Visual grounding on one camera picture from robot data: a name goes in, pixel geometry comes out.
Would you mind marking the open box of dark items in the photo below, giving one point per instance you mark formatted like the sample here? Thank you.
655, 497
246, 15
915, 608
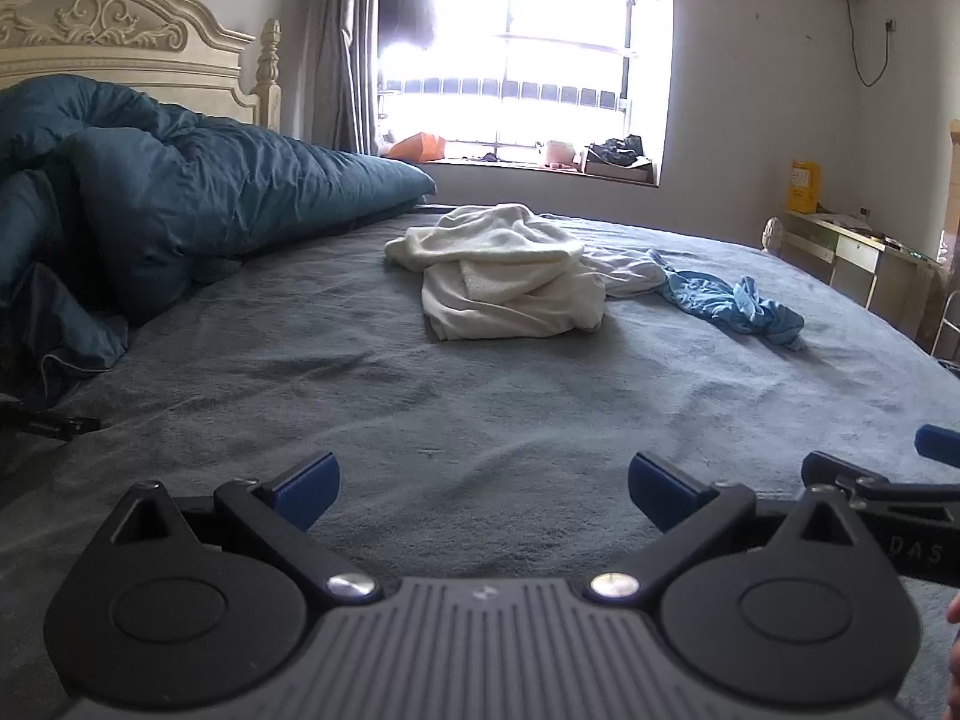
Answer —
619, 159

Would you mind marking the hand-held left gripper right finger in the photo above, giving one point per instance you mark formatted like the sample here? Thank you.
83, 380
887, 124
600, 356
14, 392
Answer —
660, 487

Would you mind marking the cream carved headboard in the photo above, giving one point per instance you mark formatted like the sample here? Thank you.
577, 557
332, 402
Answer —
112, 22

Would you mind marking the grey curtain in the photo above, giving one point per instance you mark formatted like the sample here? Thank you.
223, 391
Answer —
341, 52

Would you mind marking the cream desk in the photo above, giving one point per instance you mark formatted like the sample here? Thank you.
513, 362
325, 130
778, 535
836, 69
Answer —
855, 247

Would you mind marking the cream fluffy blanket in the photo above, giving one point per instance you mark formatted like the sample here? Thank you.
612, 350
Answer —
487, 244

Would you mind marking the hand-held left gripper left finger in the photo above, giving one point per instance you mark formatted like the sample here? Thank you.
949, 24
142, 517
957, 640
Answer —
307, 487

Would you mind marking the blue garment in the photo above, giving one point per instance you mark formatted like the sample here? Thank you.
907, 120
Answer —
727, 304

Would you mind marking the teal duvet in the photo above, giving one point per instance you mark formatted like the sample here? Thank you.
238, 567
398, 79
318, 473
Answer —
150, 187

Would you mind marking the pink cup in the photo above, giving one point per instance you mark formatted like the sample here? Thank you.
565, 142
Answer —
559, 154

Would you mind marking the pale grey shirt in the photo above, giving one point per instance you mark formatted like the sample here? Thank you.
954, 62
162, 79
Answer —
626, 270

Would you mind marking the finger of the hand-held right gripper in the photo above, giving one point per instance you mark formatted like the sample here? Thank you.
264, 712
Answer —
900, 487
941, 444

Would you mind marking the yellow box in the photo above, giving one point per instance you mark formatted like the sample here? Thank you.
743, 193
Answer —
801, 186

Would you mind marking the orange bag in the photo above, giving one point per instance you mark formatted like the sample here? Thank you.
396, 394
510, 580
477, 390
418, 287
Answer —
416, 146

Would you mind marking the person's right hand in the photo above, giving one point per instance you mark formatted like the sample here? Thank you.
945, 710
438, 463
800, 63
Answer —
954, 645

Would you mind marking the barred window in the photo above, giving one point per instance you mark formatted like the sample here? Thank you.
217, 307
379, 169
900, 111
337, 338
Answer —
547, 52

